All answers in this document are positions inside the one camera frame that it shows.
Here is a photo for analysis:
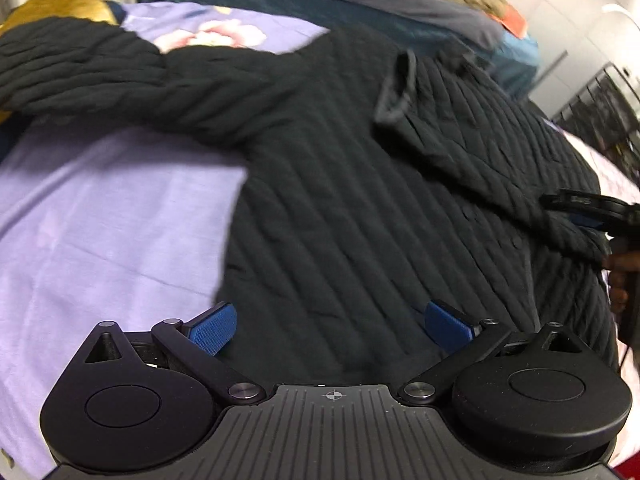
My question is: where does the black wire rack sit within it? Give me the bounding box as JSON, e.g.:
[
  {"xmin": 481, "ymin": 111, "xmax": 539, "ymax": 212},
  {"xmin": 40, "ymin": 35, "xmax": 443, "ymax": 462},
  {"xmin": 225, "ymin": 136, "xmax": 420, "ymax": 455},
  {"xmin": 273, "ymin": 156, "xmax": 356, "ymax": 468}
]
[{"xmin": 552, "ymin": 61, "xmax": 640, "ymax": 184}]

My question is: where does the blue bed sheet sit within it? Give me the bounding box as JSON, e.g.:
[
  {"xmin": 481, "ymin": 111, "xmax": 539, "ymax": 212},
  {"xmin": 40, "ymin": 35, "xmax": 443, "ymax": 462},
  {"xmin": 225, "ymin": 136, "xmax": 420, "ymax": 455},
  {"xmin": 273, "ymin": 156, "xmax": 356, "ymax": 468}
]
[{"xmin": 492, "ymin": 32, "xmax": 542, "ymax": 104}]

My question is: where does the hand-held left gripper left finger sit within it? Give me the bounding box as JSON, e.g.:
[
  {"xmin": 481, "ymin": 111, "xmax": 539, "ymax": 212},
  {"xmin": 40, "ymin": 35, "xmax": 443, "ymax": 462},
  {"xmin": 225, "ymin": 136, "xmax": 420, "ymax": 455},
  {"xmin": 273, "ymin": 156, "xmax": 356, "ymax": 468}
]
[{"xmin": 85, "ymin": 301, "xmax": 267, "ymax": 406}]

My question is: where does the navy blue cloth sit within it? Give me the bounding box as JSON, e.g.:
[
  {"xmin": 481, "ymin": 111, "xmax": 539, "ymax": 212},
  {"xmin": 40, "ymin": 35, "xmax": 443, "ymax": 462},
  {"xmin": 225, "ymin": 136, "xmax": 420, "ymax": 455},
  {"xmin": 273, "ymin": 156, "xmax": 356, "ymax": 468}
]
[{"xmin": 105, "ymin": 1, "xmax": 127, "ymax": 29}]

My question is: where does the black knitted sweater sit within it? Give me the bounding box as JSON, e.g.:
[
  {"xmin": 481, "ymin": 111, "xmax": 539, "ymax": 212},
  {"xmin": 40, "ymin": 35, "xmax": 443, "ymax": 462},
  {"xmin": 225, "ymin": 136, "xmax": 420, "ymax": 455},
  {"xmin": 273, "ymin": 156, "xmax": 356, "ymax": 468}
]
[{"xmin": 0, "ymin": 16, "xmax": 622, "ymax": 392}]

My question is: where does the purple floral bed sheet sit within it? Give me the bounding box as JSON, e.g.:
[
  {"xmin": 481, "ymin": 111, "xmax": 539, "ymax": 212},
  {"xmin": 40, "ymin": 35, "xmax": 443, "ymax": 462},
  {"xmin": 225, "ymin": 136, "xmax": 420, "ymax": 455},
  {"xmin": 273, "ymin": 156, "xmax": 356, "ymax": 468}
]
[{"xmin": 0, "ymin": 1, "xmax": 332, "ymax": 467}]

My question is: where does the person's right hand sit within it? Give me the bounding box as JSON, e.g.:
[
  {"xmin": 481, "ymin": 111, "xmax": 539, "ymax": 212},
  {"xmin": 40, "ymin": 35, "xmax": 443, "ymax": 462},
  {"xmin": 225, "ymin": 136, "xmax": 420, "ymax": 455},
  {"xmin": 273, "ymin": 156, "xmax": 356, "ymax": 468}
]
[{"xmin": 601, "ymin": 251, "xmax": 640, "ymax": 317}]

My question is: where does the orange towel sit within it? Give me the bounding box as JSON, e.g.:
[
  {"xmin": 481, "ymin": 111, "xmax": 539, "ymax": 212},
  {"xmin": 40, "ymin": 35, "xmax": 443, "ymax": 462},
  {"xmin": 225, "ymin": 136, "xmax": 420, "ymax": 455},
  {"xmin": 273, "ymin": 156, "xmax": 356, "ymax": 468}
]
[{"xmin": 492, "ymin": 2, "xmax": 529, "ymax": 39}]

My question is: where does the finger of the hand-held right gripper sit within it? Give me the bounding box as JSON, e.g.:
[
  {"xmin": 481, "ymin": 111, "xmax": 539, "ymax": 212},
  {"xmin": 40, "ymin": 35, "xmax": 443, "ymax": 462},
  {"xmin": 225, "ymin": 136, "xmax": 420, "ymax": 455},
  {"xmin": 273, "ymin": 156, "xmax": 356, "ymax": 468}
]
[{"xmin": 570, "ymin": 212, "xmax": 607, "ymax": 234}]

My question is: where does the pink blanket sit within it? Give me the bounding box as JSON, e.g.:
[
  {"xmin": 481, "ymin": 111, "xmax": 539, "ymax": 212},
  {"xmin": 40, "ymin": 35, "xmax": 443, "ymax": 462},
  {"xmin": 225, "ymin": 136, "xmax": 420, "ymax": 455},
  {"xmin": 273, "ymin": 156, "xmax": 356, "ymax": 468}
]
[{"xmin": 542, "ymin": 114, "xmax": 640, "ymax": 197}]

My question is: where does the gold cloth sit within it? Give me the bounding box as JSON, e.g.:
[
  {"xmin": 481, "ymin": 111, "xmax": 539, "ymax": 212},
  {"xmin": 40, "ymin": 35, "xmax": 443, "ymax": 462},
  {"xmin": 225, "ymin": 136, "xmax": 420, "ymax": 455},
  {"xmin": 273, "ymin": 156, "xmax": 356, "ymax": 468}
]
[{"xmin": 0, "ymin": 0, "xmax": 120, "ymax": 124}]

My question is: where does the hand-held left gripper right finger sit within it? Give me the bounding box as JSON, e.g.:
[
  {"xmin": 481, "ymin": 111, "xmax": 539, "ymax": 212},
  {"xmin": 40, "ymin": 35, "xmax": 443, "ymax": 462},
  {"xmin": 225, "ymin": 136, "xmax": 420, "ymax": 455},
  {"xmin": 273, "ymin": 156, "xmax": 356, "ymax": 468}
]
[{"xmin": 400, "ymin": 300, "xmax": 582, "ymax": 406}]

